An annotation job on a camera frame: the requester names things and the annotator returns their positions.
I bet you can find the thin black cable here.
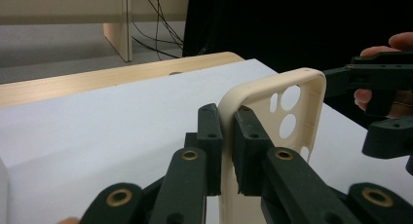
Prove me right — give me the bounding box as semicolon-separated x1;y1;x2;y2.
131;20;183;60
140;0;184;53

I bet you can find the white table sheet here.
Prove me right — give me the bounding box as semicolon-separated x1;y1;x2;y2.
0;57;413;224

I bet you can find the beige phone case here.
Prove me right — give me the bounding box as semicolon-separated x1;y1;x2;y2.
217;67;327;224

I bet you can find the beige wooden shelf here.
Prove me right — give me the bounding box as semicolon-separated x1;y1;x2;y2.
0;0;191;63

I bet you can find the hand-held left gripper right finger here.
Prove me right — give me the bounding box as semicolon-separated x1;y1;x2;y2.
231;104;275;197

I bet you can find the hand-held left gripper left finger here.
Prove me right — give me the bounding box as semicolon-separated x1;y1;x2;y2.
184;102;225;197

